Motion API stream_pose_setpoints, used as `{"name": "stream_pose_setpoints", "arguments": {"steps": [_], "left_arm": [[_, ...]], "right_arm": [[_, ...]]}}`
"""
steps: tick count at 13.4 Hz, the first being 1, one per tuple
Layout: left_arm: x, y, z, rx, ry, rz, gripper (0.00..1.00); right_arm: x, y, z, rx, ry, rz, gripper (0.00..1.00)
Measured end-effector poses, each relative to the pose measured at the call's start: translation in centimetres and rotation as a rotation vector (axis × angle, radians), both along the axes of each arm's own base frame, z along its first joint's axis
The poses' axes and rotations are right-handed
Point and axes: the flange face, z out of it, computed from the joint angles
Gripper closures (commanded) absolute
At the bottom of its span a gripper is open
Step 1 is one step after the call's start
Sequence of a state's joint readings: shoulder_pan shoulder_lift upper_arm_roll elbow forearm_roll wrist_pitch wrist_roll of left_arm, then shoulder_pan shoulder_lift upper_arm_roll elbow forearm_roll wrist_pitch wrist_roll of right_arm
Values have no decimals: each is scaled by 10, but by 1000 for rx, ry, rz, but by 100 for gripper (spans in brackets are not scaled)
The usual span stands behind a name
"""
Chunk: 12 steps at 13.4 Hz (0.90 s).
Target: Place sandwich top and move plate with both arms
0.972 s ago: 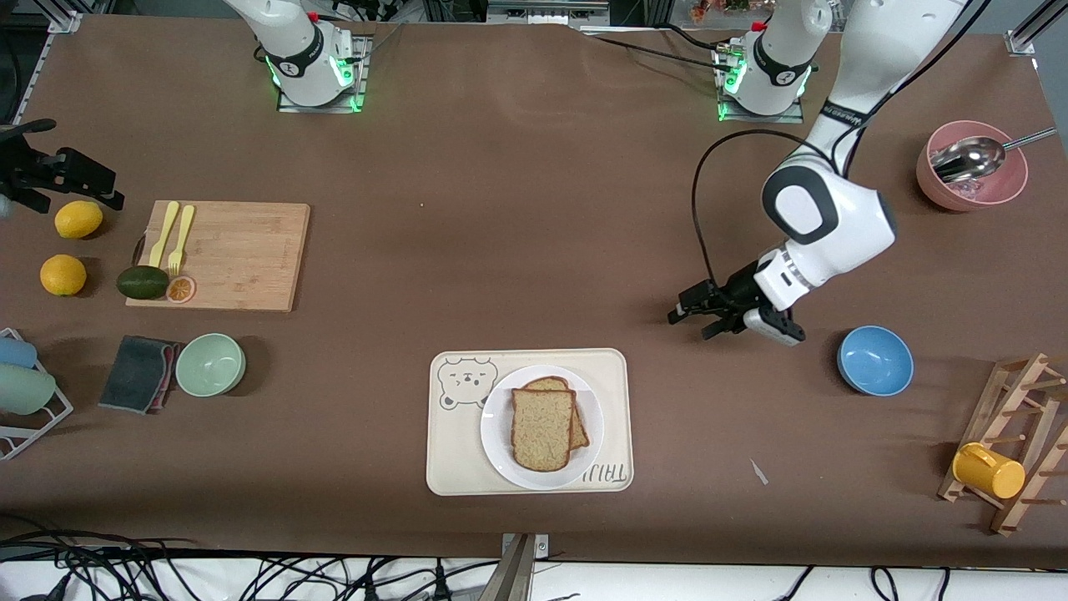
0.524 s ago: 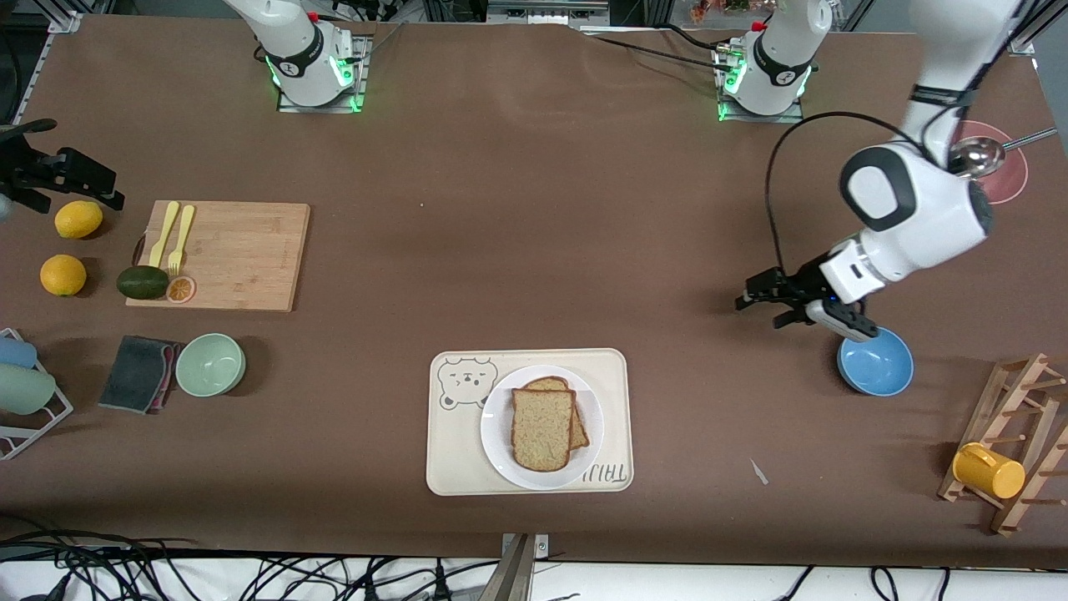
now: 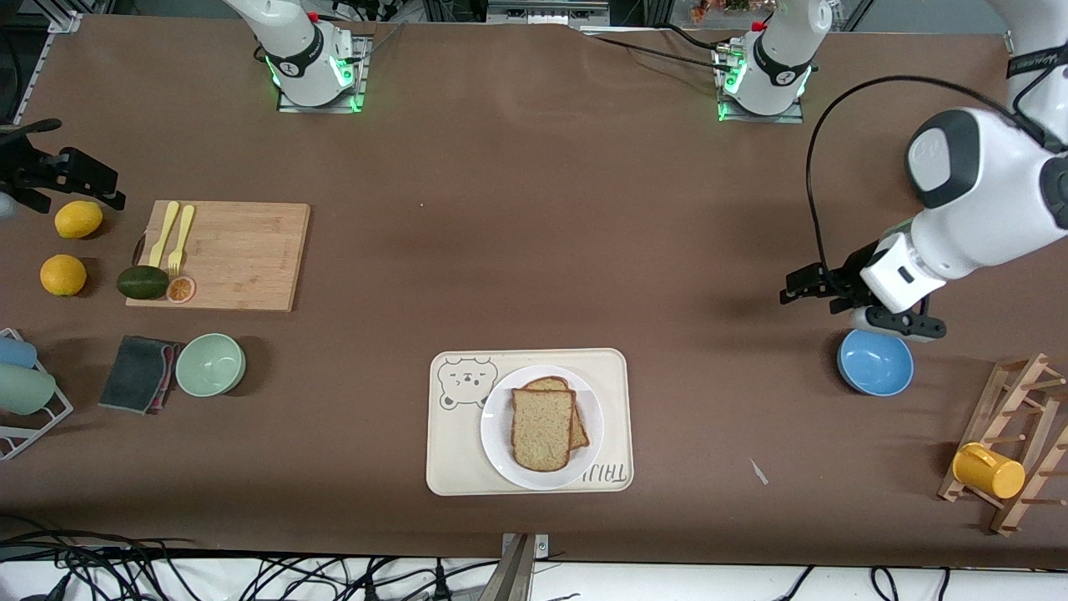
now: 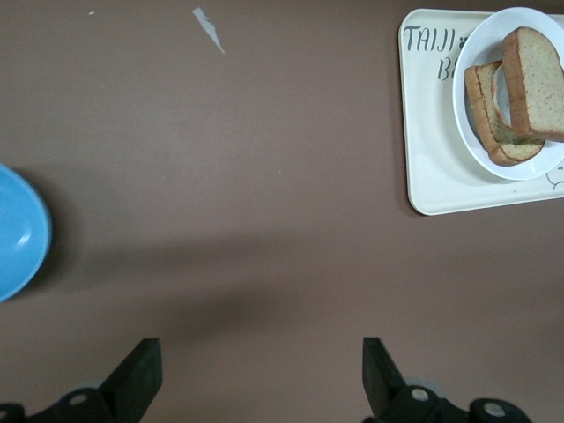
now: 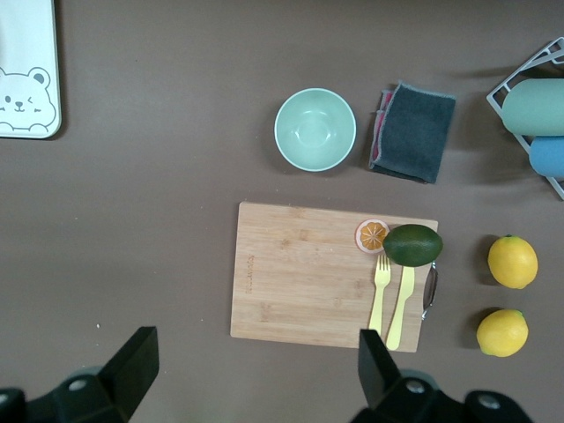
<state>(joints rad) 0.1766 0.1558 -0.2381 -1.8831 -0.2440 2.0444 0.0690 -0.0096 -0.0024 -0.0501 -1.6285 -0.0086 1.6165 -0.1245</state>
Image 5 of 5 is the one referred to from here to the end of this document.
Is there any white wire rack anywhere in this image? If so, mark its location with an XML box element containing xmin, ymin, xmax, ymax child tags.
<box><xmin>486</xmin><ymin>37</ymin><xmax>564</xmax><ymax>202</ymax></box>

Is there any yellow plastic fork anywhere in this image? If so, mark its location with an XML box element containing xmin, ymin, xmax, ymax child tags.
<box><xmin>367</xmin><ymin>254</ymin><xmax>393</xmax><ymax>338</ymax></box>

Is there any dark grey cloth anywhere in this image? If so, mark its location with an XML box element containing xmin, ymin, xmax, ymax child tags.
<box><xmin>367</xmin><ymin>79</ymin><xmax>457</xmax><ymax>185</ymax></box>

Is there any pink cloth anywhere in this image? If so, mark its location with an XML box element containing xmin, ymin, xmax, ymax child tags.
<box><xmin>371</xmin><ymin>89</ymin><xmax>396</xmax><ymax>164</ymax></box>

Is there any pale green cup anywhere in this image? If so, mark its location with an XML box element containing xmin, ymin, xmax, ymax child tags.
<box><xmin>501</xmin><ymin>78</ymin><xmax>564</xmax><ymax>137</ymax></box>

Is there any yellow plastic knife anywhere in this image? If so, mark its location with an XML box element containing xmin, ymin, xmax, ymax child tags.
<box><xmin>385</xmin><ymin>263</ymin><xmax>417</xmax><ymax>352</ymax></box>

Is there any cream bear print tray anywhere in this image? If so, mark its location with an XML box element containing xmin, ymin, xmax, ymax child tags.
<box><xmin>0</xmin><ymin>0</ymin><xmax>63</xmax><ymax>140</ymax></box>

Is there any bamboo cutting board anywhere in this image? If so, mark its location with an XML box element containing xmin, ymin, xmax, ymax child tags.
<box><xmin>229</xmin><ymin>201</ymin><xmax>440</xmax><ymax>353</ymax></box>

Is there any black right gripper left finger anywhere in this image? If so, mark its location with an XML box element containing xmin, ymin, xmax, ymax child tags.
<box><xmin>0</xmin><ymin>325</ymin><xmax>160</xmax><ymax>423</ymax></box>

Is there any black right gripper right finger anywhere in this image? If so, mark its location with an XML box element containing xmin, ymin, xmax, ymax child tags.
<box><xmin>350</xmin><ymin>329</ymin><xmax>534</xmax><ymax>423</ymax></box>

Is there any blue cup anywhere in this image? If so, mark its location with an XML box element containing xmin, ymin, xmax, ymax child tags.
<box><xmin>528</xmin><ymin>135</ymin><xmax>564</xmax><ymax>179</ymax></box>

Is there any metal cutting board handle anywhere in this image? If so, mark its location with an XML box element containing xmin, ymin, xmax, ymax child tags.
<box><xmin>421</xmin><ymin>260</ymin><xmax>440</xmax><ymax>321</ymax></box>

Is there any orange slice toy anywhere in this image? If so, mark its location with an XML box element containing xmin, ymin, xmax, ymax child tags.
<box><xmin>354</xmin><ymin>218</ymin><xmax>391</xmax><ymax>256</ymax></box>

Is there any yellow lemon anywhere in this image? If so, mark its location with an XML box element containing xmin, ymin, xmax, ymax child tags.
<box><xmin>486</xmin><ymin>234</ymin><xmax>539</xmax><ymax>290</ymax></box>
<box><xmin>475</xmin><ymin>308</ymin><xmax>530</xmax><ymax>359</ymax></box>

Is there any mint green bowl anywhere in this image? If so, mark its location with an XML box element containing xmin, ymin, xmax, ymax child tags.
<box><xmin>273</xmin><ymin>87</ymin><xmax>358</xmax><ymax>173</ymax></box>

